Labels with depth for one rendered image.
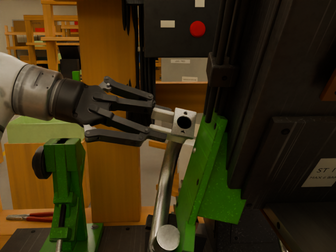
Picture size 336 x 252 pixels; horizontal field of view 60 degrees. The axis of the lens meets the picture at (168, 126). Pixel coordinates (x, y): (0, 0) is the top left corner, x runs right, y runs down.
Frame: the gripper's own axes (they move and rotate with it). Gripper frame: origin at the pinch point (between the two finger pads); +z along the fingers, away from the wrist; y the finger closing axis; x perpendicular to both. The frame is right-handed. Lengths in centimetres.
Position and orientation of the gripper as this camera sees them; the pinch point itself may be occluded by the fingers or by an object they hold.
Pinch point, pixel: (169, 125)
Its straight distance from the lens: 53.3
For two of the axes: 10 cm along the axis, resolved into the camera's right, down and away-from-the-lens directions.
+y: 1.5, -8.4, 5.1
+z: 9.6, 2.4, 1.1
